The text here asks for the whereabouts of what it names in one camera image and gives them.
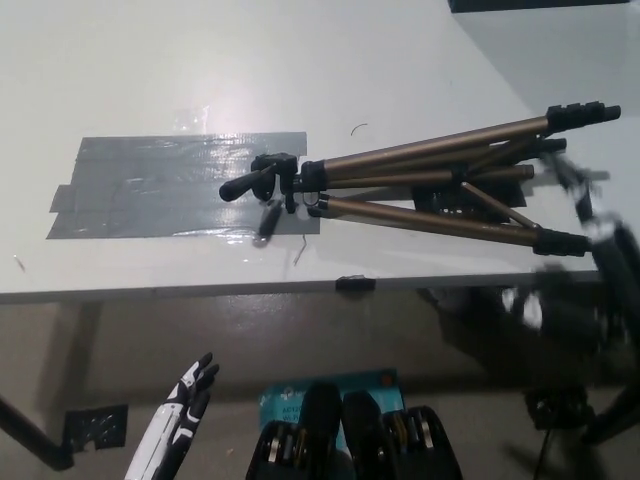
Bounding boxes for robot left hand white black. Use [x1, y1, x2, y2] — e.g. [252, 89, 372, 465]
[123, 352, 222, 480]

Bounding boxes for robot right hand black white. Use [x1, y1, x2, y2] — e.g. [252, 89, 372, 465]
[543, 150, 640, 302]

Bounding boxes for bronze and black camera tripod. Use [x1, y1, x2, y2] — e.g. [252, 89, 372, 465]
[219, 102, 624, 259]

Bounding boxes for black ribbed robot body blocks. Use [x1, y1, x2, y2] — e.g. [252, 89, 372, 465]
[244, 382, 464, 480]

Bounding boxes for black floor tape patch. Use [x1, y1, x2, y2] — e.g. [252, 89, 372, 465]
[524, 387, 592, 431]
[63, 403, 129, 454]

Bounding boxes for teal printed router box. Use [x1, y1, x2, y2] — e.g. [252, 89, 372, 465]
[257, 368, 406, 451]

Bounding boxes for black table leg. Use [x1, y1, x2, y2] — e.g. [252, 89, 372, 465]
[0, 393, 76, 471]
[582, 384, 640, 445]

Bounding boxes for small black tape strip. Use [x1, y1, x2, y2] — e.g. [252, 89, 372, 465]
[335, 274, 375, 292]

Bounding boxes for dark blue flat object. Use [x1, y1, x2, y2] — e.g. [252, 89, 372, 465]
[447, 0, 640, 14]

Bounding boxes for thin black floor cable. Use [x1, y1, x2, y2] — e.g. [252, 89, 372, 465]
[533, 428, 554, 480]

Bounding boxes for grey duct tape patch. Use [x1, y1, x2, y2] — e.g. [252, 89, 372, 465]
[45, 130, 322, 241]

